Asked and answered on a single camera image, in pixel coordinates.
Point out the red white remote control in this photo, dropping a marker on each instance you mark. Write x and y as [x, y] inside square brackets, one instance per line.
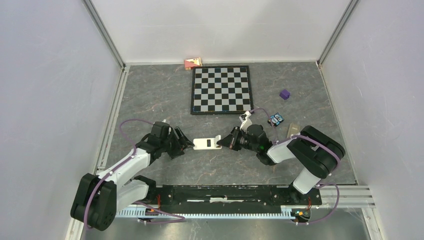
[201, 144]

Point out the white slotted cable duct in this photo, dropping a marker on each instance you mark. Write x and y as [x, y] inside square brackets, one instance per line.
[283, 213]

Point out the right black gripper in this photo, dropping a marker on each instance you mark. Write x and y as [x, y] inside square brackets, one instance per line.
[226, 141]

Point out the red orange small box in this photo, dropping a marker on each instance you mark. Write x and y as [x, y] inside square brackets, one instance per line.
[192, 63]

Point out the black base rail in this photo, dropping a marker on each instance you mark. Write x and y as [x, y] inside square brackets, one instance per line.
[229, 199]

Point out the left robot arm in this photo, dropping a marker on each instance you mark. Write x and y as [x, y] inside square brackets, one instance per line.
[99, 197]

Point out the black white chessboard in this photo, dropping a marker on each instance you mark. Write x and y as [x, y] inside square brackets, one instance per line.
[221, 90]

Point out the purple cube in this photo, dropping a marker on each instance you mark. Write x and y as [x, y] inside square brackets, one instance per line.
[285, 94]

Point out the beige remote control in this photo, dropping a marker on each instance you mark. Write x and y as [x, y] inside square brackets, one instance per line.
[293, 129]

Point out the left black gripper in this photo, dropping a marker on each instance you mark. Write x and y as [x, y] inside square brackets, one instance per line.
[181, 143]

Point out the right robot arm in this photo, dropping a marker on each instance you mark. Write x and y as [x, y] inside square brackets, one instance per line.
[319, 154]

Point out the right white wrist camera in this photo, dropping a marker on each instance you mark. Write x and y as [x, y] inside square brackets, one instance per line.
[245, 120]

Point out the blue owl toy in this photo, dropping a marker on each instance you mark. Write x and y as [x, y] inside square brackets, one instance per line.
[275, 120]

